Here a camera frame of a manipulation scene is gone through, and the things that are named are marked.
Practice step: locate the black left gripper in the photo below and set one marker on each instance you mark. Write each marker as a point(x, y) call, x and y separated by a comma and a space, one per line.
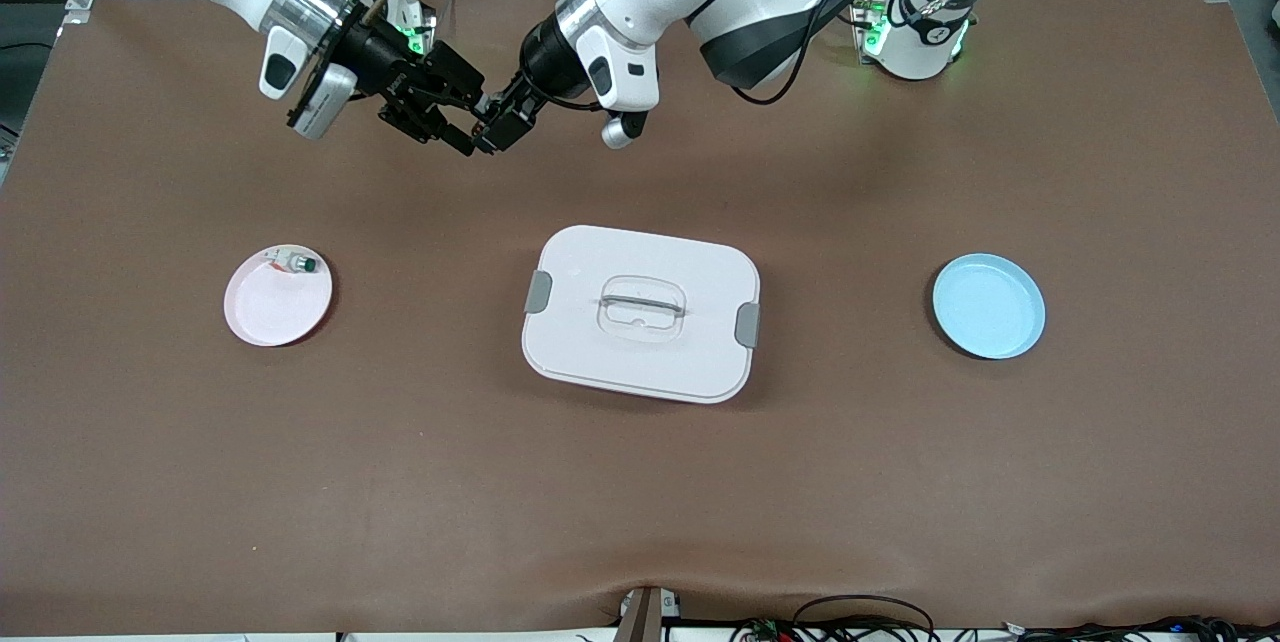
point(541, 70)

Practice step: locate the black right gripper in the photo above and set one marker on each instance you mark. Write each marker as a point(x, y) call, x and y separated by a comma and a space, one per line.
point(376, 54)

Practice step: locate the orange and black push-button switch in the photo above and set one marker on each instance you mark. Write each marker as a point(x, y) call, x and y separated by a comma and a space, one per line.
point(488, 110)

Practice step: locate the grey box latch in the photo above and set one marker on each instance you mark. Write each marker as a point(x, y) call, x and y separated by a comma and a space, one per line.
point(747, 324)
point(538, 292)

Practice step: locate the pink round plate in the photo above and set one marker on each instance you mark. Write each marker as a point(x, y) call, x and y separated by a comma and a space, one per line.
point(275, 312)

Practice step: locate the white lidded storage box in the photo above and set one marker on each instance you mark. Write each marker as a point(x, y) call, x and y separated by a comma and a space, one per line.
point(640, 362)

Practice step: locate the light blue round plate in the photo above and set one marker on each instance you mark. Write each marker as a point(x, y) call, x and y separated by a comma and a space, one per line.
point(988, 307)

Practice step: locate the green and white push-button switch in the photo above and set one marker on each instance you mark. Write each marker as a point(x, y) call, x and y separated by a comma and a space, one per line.
point(300, 264)

